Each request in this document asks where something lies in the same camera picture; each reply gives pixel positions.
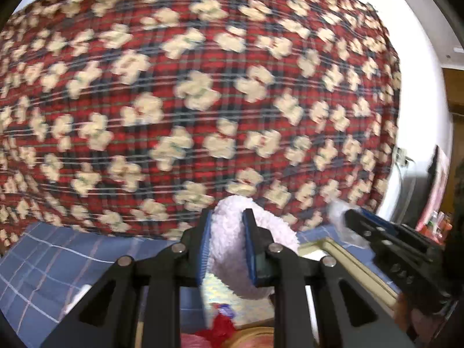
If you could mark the red plaid bear quilt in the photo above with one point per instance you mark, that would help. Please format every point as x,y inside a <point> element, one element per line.
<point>129,117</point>

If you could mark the wall power socket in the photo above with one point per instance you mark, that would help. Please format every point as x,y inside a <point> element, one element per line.
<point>401,158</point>

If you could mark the red embroidered drawstring pouch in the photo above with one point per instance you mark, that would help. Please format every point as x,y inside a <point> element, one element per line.
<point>222,330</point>

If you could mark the red plastic bag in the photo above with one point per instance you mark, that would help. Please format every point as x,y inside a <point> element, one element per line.
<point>437,227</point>

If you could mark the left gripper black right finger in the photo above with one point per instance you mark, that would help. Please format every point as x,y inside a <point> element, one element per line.
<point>316,303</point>

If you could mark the white gauze roll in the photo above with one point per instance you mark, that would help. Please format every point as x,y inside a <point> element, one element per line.
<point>76,297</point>

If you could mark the tissue box green dots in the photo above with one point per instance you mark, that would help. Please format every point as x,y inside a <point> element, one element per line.
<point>245,312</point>

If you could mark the clear bag white cotton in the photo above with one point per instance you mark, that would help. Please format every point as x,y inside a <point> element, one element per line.
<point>336,216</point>

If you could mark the wooden door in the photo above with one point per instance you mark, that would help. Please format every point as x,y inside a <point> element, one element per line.
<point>453,80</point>

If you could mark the blue plaid tablecloth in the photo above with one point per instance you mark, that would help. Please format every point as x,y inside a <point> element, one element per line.
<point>43,272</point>

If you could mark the gold rectangular tin box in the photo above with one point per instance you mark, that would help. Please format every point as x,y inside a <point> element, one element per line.
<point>372,282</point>

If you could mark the round gold tin pink lid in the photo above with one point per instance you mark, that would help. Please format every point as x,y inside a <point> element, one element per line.
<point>258,337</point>

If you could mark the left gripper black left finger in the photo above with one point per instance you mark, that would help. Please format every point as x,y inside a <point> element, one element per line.
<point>138,300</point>

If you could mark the black monitor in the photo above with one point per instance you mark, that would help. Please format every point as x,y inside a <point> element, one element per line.
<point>435,189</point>

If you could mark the pink white crochet cloth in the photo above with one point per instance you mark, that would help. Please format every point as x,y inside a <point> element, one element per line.
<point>194,341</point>

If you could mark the pale pink fluffy pad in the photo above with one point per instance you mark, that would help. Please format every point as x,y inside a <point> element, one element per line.
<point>227,255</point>

